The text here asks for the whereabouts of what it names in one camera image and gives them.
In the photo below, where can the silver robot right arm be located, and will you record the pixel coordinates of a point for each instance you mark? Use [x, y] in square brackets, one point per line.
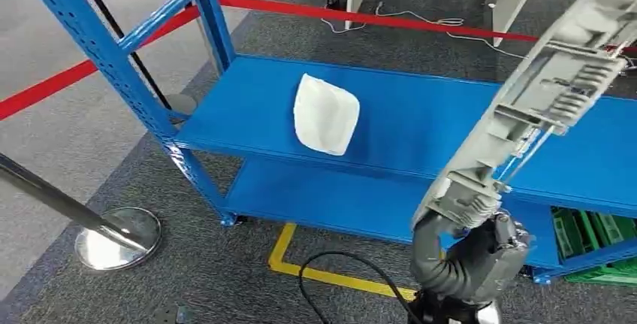
[490, 314]

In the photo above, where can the chrome stanchion post with base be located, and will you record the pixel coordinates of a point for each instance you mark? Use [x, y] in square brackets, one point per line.
[50, 199]

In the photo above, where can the green plastic crate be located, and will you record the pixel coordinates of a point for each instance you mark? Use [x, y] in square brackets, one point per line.
[607, 274]
[614, 227]
[567, 234]

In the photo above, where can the black stanchion post with base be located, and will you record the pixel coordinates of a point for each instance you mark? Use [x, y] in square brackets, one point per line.
[114, 25]

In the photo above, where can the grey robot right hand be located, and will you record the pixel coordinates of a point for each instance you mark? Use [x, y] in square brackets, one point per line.
[463, 272]

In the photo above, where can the white plastic moulded part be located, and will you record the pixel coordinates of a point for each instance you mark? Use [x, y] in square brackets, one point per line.
[326, 115]

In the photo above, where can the red barrier belt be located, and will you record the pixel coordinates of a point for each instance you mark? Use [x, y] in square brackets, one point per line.
[59, 80]
[348, 14]

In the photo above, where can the blue metal shelf rack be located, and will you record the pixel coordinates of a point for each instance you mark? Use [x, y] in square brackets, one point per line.
[423, 122]

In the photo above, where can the silver plastic wheel hubcap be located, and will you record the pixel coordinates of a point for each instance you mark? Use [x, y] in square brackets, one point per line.
[527, 107]

